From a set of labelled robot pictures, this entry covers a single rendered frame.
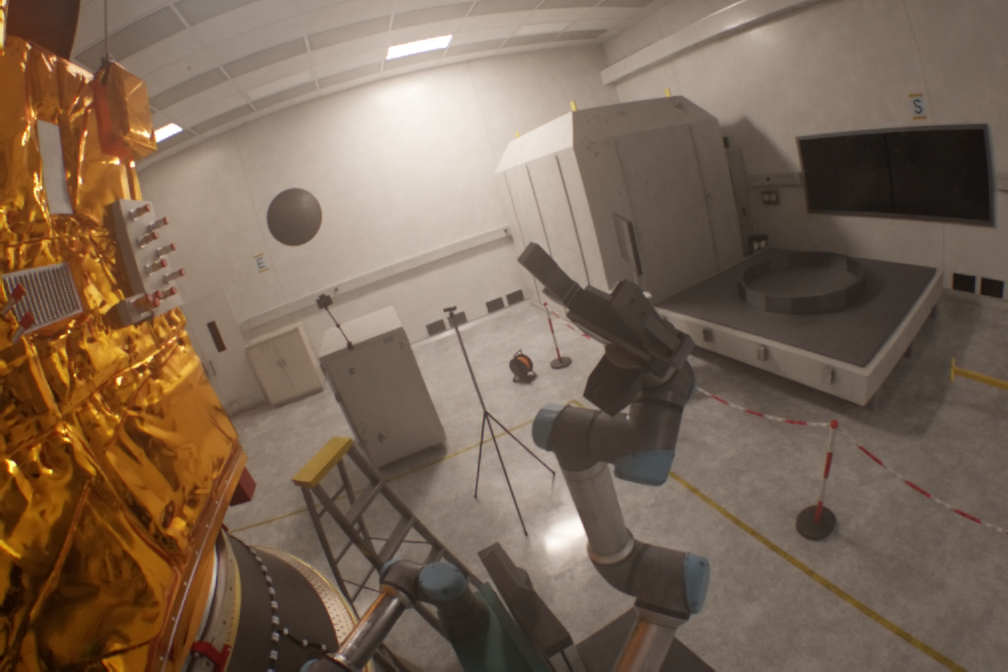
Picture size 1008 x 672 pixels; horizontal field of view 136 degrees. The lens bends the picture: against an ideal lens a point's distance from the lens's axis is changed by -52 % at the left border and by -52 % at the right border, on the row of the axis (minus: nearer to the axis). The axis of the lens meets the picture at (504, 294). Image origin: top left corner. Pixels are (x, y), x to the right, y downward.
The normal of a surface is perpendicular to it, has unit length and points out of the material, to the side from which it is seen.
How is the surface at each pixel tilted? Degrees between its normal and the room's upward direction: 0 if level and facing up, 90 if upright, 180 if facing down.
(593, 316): 39
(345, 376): 90
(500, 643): 0
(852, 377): 90
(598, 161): 90
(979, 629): 0
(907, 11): 90
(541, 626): 0
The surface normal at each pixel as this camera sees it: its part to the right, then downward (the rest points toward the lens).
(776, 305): -0.82, 0.36
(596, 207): 0.33, 0.15
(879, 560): -0.28, -0.93
